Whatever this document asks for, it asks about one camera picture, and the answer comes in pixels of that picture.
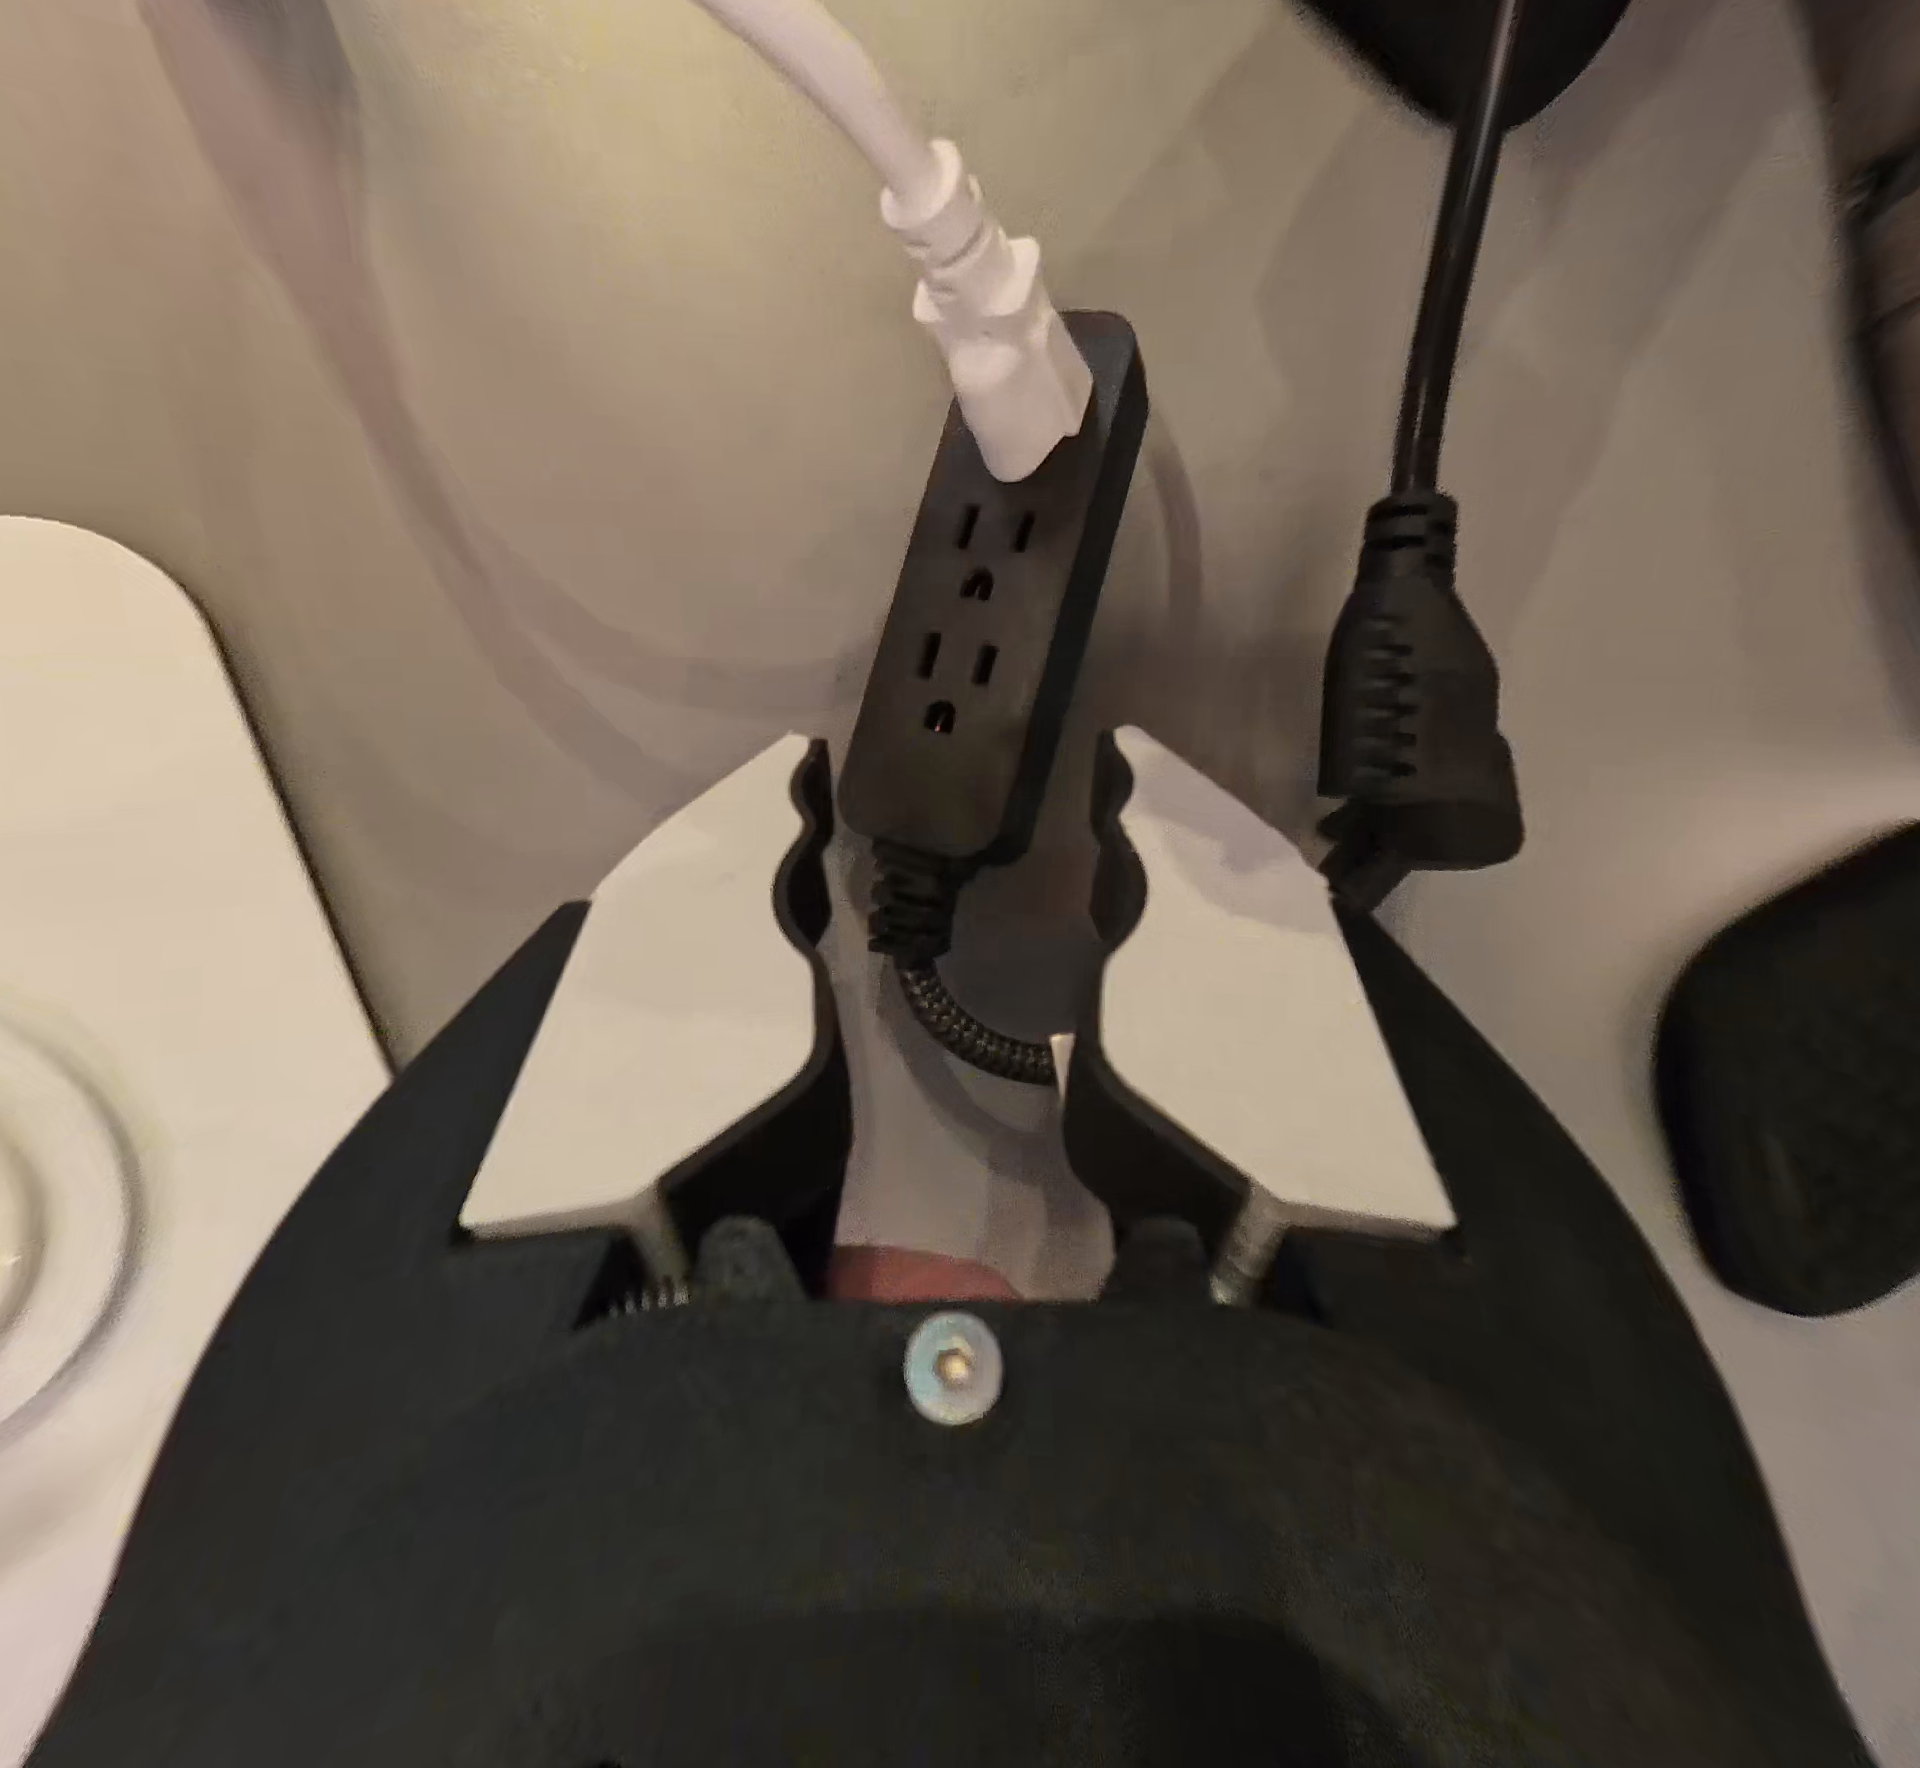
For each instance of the black power strip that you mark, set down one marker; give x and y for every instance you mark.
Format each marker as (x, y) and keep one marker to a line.
(989, 631)

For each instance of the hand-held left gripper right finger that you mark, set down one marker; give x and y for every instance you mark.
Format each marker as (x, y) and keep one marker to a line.
(1272, 1049)

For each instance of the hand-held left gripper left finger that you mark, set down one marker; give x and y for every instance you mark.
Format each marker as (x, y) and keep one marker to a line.
(645, 1049)

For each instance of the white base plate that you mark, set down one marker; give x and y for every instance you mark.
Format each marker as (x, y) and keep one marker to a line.
(148, 776)

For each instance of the black flat angled plug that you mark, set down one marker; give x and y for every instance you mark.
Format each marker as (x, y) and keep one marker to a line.
(1801, 1080)

